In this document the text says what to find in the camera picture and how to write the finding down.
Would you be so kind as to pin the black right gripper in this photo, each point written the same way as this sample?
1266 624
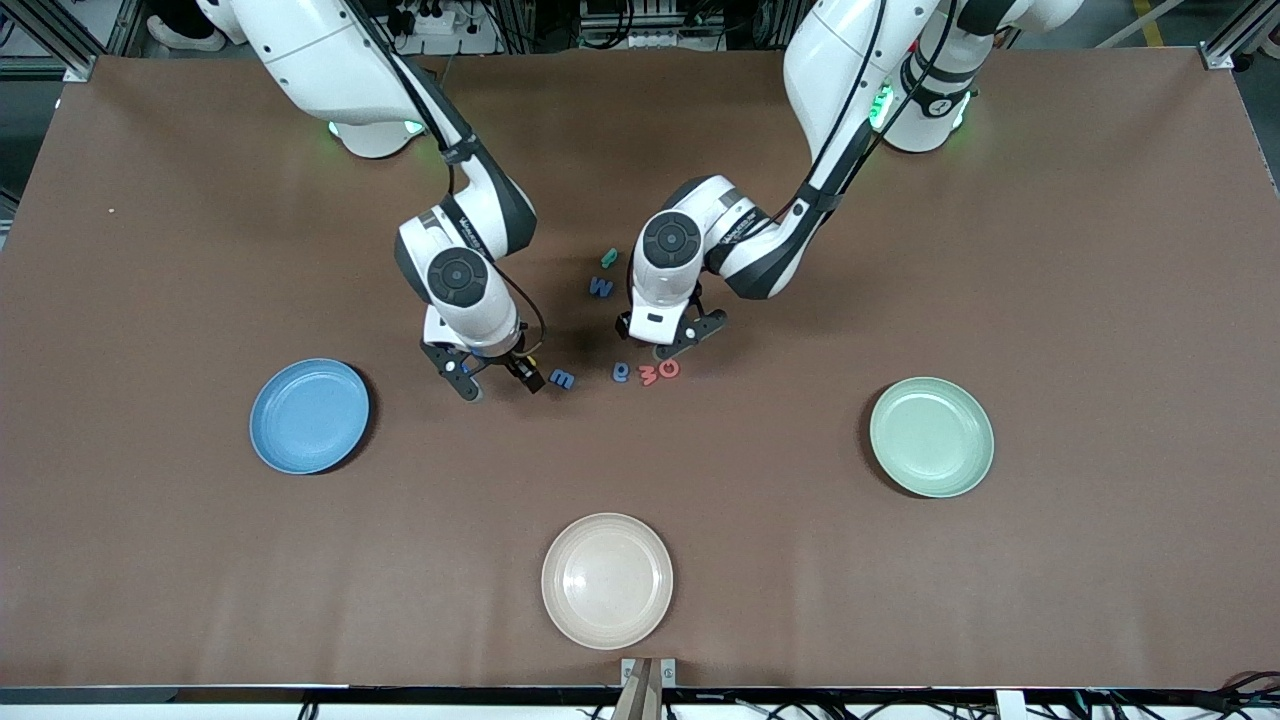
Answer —
508 360

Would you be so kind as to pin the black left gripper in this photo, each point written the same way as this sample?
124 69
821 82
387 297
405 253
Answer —
697 291

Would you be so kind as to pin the red letter Q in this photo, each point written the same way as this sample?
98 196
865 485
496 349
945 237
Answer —
661 370

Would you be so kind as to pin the red letter m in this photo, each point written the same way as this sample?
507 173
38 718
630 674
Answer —
648 375

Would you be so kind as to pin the blue letter W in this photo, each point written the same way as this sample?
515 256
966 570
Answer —
601 288

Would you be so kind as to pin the blue letter m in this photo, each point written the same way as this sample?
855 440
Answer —
562 379

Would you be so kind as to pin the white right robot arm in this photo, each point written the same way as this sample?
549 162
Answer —
320 60

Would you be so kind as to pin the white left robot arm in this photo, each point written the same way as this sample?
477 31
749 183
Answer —
830 70

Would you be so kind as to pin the blue plate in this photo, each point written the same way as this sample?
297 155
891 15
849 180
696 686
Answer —
310 415

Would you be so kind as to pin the beige plate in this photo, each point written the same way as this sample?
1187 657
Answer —
607 580

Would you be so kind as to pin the light green plate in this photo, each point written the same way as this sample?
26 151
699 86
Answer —
930 437

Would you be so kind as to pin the long white power strip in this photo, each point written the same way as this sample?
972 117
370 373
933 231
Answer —
650 40

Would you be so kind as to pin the brown table mat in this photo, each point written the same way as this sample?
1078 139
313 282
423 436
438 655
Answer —
200 560

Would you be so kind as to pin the white power strip with plugs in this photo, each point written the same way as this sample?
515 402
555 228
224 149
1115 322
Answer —
440 22

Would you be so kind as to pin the white shoe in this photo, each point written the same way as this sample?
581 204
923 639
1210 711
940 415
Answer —
185 38

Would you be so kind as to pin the grey metal mount bracket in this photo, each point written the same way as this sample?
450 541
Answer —
668 674

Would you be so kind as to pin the tan mount pole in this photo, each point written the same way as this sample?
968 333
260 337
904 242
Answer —
640 700

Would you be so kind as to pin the aluminium frame beam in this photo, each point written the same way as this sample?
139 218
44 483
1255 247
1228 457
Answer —
60 50
1228 45

